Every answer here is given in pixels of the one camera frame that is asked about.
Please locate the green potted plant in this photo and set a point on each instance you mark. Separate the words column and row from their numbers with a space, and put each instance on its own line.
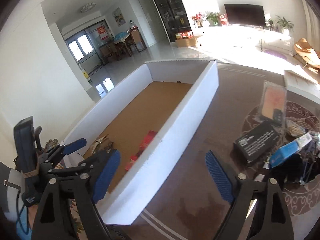
column 285, row 26

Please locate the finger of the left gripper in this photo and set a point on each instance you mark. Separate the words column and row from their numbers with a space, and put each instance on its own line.
column 74, row 146

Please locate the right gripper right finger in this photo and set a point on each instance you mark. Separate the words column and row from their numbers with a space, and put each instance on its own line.
column 271, row 218

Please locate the black printed carton box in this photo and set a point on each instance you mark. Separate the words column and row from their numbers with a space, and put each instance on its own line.
column 258, row 141

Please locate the dark glass display cabinet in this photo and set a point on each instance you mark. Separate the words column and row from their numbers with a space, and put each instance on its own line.
column 174, row 17

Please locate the blue white medicine box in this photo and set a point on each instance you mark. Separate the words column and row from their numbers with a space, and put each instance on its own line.
column 289, row 149

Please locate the white tv console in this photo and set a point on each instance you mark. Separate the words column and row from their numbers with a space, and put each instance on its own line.
column 246, row 37

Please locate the black flat television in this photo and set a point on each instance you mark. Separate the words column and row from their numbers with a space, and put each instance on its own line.
column 245, row 14

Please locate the phone case in plastic bag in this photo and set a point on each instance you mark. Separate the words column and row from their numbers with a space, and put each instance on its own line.
column 272, row 105

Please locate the red flower arrangement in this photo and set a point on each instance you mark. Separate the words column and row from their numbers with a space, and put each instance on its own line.
column 198, row 19

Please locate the orange lounge chair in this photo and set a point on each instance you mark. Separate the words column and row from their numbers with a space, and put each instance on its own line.
column 309, row 55

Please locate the flat white gift box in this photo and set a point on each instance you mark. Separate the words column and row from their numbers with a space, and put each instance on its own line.
column 301, row 83

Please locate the large white cardboard box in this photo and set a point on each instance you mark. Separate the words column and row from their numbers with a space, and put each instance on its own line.
column 141, row 183

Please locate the black velvet hair scrunchie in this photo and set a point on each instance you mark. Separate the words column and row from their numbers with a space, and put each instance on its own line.
column 296, row 169

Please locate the red packets inside box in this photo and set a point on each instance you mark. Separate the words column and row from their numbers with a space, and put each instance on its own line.
column 143, row 145

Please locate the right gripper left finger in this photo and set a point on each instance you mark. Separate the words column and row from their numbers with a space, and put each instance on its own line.
column 54, row 219

